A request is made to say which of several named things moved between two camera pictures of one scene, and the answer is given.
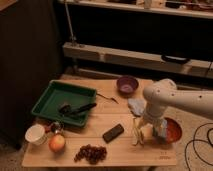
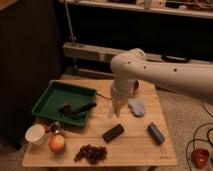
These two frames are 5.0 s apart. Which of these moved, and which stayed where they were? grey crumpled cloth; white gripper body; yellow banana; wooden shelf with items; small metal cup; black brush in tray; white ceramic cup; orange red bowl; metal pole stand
Moved: orange red bowl; white gripper body; yellow banana
Stayed: black brush in tray; wooden shelf with items; grey crumpled cloth; metal pole stand; small metal cup; white ceramic cup
